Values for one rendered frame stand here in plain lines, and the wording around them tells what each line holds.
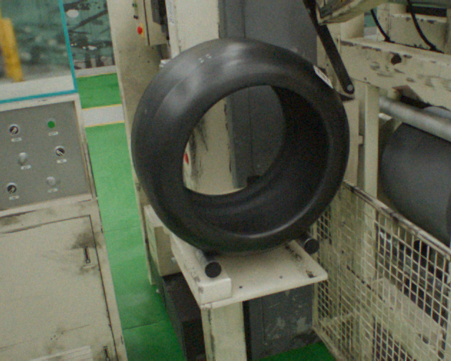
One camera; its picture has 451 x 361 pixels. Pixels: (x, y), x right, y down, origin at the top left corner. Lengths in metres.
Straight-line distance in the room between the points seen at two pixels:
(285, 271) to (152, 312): 1.42
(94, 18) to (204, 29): 8.62
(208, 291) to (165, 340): 1.27
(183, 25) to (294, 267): 0.76
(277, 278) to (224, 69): 0.61
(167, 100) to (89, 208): 0.80
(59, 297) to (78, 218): 0.32
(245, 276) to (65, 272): 0.77
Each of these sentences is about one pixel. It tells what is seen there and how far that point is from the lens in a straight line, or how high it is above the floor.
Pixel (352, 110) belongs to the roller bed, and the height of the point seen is 1.17.
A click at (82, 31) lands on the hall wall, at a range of 10.24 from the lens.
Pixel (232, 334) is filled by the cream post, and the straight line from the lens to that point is 2.06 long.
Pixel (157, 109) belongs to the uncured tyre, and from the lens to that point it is 1.30.
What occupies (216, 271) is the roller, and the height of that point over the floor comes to 0.90.
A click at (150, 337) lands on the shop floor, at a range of 2.76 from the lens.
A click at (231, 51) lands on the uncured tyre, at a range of 1.32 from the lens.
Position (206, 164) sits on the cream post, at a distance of 1.73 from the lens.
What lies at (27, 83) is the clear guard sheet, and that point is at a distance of 1.90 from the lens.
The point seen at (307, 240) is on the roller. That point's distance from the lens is 1.52.
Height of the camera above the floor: 1.65
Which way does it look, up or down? 22 degrees down
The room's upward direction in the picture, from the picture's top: 5 degrees counter-clockwise
